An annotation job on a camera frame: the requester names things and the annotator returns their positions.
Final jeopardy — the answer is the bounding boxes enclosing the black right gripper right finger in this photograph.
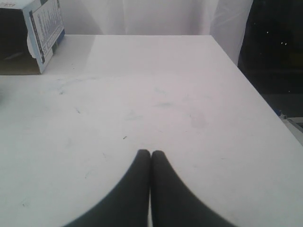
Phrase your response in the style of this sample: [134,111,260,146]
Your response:
[151,150,233,227]

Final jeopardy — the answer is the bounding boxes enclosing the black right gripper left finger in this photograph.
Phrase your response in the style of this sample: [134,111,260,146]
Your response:
[66,149,151,227]

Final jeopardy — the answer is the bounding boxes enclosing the blue white cardboard box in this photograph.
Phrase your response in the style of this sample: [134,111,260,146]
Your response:
[0,0,65,75]

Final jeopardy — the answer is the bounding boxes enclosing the grey metal frame piece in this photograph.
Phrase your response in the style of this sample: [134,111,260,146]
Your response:
[275,110,303,132]

